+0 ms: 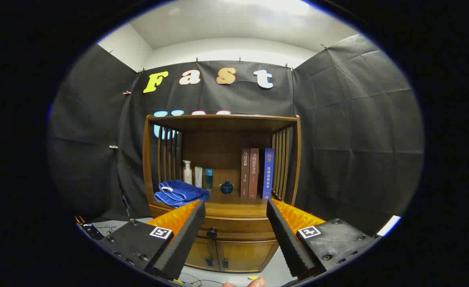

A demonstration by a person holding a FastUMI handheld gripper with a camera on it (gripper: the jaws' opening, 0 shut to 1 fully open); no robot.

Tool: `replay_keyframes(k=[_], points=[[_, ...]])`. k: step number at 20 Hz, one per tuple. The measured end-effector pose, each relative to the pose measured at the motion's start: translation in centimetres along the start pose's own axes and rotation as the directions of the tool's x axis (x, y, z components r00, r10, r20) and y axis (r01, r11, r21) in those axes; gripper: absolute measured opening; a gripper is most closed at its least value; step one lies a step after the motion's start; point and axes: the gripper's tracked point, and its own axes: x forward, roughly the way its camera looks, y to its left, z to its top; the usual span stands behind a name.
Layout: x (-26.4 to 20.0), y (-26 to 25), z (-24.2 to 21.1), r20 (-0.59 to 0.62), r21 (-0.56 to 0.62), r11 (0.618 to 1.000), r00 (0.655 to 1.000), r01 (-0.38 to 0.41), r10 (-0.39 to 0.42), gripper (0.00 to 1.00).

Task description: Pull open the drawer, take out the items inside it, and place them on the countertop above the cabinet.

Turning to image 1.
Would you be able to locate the blue book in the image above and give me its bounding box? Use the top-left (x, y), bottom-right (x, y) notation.
top-left (262, 148), bottom-right (275, 200)

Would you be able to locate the white pump bottle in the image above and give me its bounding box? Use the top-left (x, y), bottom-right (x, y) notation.
top-left (182, 160), bottom-right (193, 185)

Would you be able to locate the wooden countertop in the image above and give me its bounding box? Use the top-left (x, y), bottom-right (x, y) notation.
top-left (149, 185), bottom-right (292, 219)

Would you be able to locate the wooden drawer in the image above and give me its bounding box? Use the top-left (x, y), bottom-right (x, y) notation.
top-left (150, 204), bottom-right (278, 241)

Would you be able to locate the dark brown book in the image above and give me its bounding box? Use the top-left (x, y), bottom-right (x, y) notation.
top-left (240, 149), bottom-right (251, 199)

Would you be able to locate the reddish brown book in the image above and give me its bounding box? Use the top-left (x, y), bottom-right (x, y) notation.
top-left (249, 148), bottom-right (259, 200)

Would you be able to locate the wooden cabinet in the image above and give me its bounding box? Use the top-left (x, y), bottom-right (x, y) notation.
top-left (142, 114), bottom-right (302, 273)

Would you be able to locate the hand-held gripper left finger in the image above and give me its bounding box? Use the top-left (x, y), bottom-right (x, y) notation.
top-left (99, 199), bottom-right (206, 281)

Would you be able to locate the wooden cabinet door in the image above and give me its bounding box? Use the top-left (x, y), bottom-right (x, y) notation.
top-left (184, 238), bottom-right (220, 271)
top-left (216, 240), bottom-right (279, 273)

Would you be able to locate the folded blue towel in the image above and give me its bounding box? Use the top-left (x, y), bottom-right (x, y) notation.
top-left (154, 179), bottom-right (210, 208)

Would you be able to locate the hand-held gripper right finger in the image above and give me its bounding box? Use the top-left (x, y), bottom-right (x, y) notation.
top-left (266, 198), bottom-right (380, 279)

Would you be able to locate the thin floor cable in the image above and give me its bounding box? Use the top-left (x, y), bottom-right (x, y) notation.
top-left (181, 272), bottom-right (225, 287)

